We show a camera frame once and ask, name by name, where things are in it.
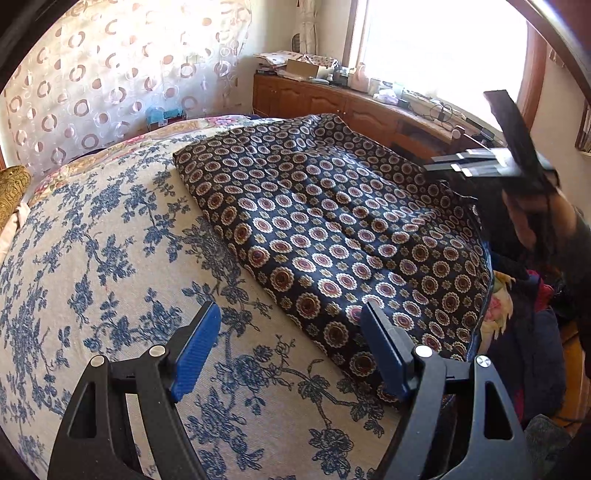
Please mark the white curtain with brown circles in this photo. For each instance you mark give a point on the white curtain with brown circles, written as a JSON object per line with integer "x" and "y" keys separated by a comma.
{"x": 115, "y": 74}

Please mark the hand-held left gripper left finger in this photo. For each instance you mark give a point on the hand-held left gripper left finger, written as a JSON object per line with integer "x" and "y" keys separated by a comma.
{"x": 196, "y": 350}

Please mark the bright window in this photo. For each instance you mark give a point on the bright window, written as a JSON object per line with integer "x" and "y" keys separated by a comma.
{"x": 438, "y": 50}

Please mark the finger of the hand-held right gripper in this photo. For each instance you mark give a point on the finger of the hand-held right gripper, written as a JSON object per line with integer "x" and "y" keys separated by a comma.
{"x": 480, "y": 164}
{"x": 517, "y": 134}

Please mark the person's right hand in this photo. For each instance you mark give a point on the person's right hand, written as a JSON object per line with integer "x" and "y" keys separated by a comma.
{"x": 519, "y": 221}

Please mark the pile of dark clothes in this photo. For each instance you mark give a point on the pile of dark clothes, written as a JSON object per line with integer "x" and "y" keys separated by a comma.
{"x": 531, "y": 332}

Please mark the patterned cloth on cabinet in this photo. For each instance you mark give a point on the patterned cloth on cabinet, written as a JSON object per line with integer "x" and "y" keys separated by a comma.
{"x": 281, "y": 59}

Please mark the pale satin cloth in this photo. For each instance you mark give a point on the pale satin cloth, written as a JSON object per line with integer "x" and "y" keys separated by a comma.
{"x": 13, "y": 226}

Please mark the white bottle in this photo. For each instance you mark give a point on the white bottle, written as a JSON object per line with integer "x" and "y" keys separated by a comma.
{"x": 362, "y": 78}

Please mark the wooden cabinet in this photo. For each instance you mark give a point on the wooden cabinet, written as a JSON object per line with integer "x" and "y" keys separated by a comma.
{"x": 323, "y": 101}

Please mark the cardboard box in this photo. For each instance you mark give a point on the cardboard box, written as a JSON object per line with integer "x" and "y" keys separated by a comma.
{"x": 302, "y": 70}

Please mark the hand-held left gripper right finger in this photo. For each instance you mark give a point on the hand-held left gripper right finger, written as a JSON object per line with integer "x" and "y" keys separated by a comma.
{"x": 385, "y": 350}

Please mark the navy medallion print shirt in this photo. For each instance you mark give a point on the navy medallion print shirt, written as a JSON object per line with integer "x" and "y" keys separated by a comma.
{"x": 332, "y": 230}

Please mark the person's right forearm grey sleeve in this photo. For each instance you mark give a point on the person's right forearm grey sleeve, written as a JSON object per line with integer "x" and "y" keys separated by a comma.
{"x": 581, "y": 240}

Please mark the teal box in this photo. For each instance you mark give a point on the teal box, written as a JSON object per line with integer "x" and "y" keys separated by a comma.
{"x": 164, "y": 119}

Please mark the gold embroidered pillow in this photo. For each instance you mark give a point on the gold embroidered pillow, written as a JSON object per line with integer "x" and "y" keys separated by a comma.
{"x": 14, "y": 189}

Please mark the blue floral bed sheet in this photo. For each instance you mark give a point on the blue floral bed sheet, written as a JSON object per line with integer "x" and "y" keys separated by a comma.
{"x": 115, "y": 277}

